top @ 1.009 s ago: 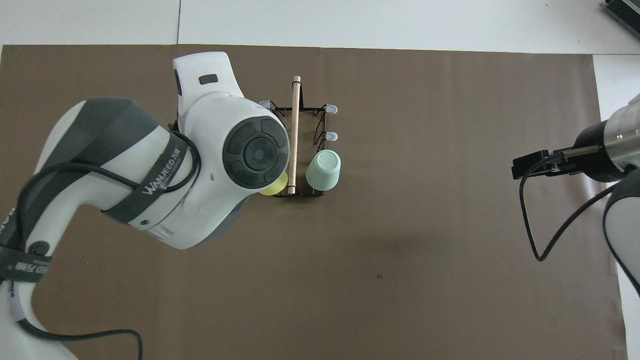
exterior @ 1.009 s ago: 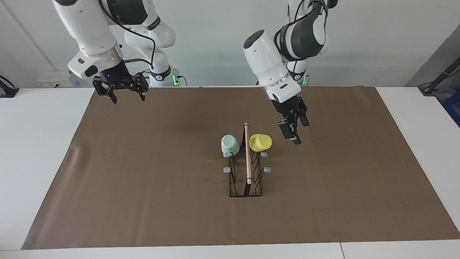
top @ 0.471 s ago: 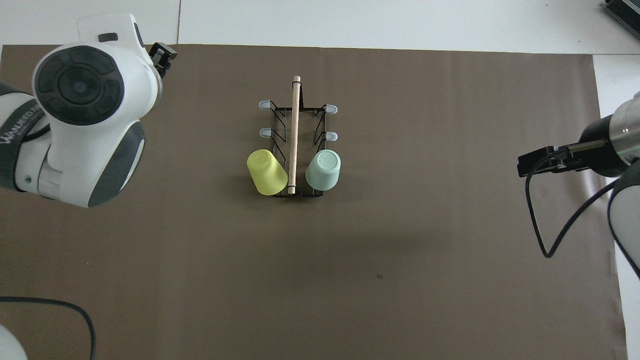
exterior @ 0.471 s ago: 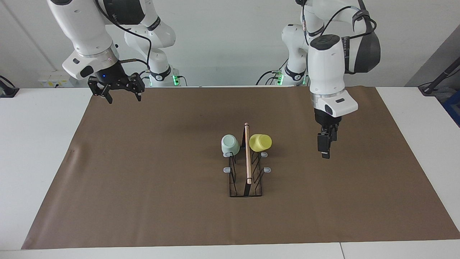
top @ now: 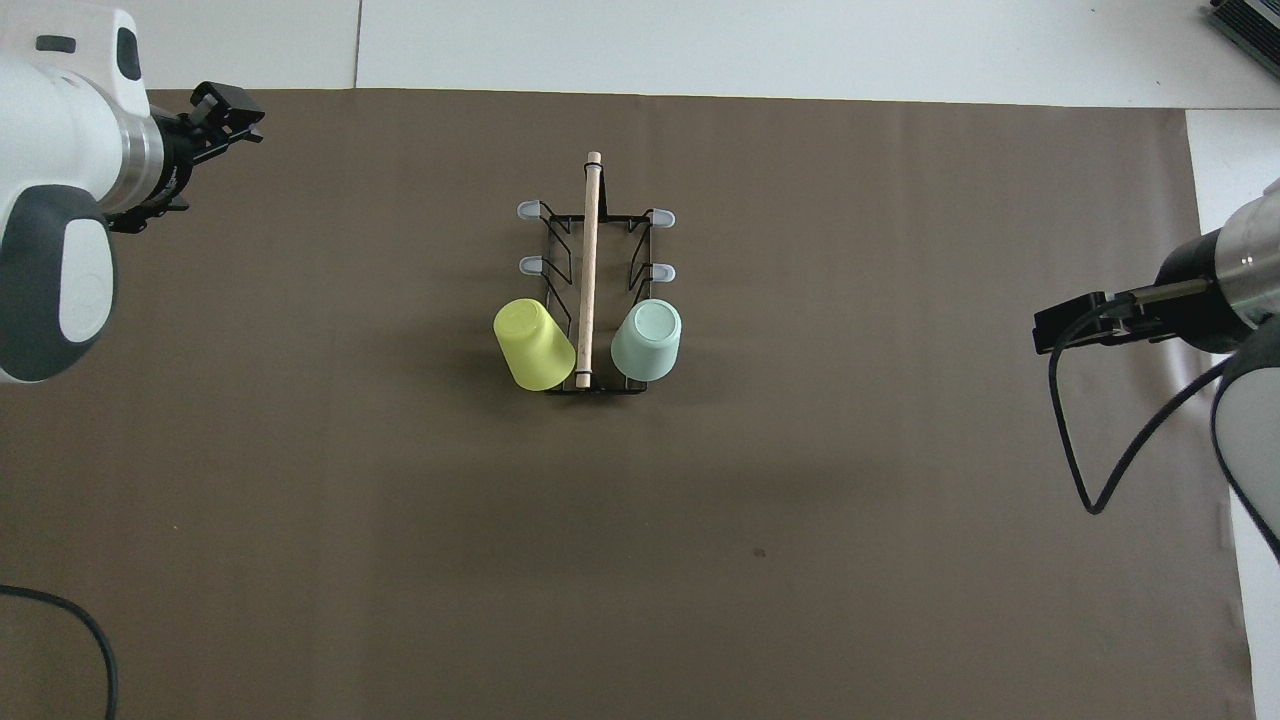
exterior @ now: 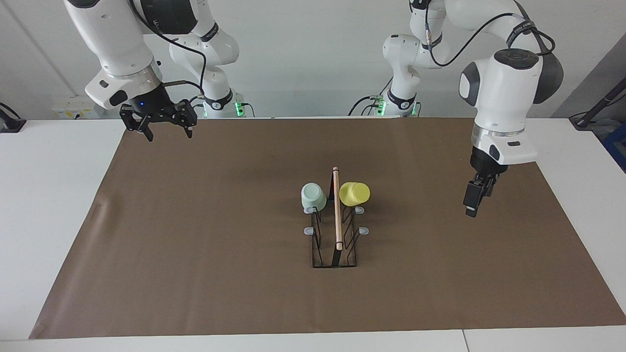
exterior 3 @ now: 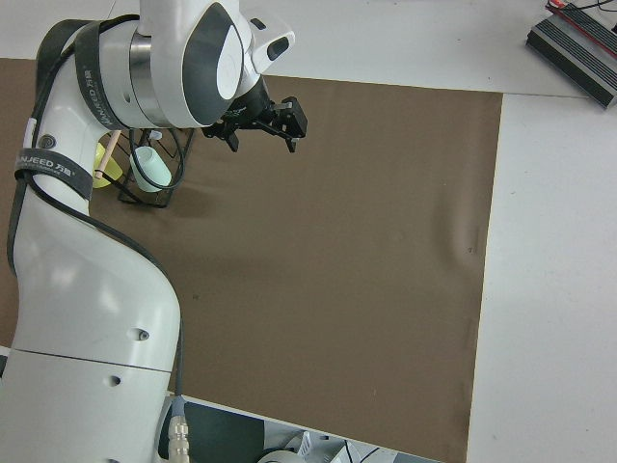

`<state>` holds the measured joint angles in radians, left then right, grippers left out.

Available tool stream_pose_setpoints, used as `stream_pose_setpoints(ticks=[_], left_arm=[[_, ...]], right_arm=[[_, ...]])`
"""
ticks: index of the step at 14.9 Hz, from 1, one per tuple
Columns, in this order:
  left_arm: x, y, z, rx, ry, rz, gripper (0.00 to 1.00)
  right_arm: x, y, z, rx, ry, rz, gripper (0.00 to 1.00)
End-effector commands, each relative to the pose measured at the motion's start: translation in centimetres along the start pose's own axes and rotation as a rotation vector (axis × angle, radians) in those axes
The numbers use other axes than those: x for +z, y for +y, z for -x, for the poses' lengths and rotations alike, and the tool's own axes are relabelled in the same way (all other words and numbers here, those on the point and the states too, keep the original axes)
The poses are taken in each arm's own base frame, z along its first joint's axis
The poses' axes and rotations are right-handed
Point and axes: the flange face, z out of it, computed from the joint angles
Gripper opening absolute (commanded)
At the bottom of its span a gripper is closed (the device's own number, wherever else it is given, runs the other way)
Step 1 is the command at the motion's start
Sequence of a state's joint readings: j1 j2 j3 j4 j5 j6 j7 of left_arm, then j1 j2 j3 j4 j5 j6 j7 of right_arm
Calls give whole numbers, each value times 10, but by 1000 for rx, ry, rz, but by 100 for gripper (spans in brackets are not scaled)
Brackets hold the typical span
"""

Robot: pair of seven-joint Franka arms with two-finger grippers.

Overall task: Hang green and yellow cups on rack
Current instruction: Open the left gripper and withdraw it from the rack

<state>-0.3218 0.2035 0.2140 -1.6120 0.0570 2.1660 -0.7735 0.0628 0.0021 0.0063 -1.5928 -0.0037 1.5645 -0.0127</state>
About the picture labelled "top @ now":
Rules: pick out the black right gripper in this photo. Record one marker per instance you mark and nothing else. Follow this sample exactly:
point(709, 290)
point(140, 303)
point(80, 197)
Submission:
point(1195, 310)

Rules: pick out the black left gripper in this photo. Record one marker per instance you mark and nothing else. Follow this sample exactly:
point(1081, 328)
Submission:
point(178, 150)

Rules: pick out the yellow plastic cup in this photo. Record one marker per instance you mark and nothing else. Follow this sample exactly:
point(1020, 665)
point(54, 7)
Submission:
point(535, 345)

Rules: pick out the green plastic cup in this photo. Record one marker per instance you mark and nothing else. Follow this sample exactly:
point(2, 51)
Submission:
point(648, 340)

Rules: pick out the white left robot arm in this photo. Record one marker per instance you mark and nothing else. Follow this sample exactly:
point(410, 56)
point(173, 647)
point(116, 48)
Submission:
point(60, 130)

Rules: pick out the dark ribbed metal device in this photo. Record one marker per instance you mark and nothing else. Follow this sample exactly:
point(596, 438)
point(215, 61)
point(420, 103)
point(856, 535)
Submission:
point(1250, 25)

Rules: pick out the brown paper table mat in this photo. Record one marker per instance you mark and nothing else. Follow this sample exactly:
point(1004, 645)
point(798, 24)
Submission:
point(600, 550)

